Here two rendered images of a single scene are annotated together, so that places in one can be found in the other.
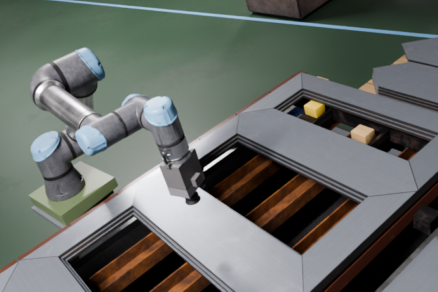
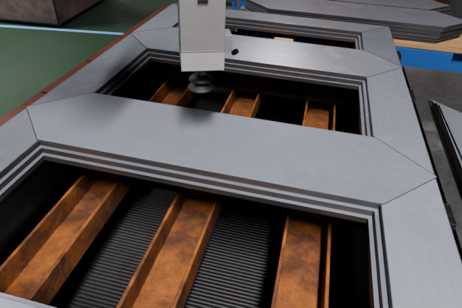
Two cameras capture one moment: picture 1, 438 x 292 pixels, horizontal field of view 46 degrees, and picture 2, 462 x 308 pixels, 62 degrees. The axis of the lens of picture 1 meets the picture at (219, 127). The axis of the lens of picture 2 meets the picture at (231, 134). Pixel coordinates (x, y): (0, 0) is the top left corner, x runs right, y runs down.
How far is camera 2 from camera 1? 104 cm
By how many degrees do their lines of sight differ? 40
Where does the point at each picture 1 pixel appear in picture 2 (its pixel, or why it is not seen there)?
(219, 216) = (216, 123)
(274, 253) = (339, 141)
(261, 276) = (356, 168)
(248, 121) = (151, 38)
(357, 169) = (328, 60)
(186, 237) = (191, 156)
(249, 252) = (307, 149)
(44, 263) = not seen: outside the picture
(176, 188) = (201, 51)
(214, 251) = (256, 160)
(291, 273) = (387, 155)
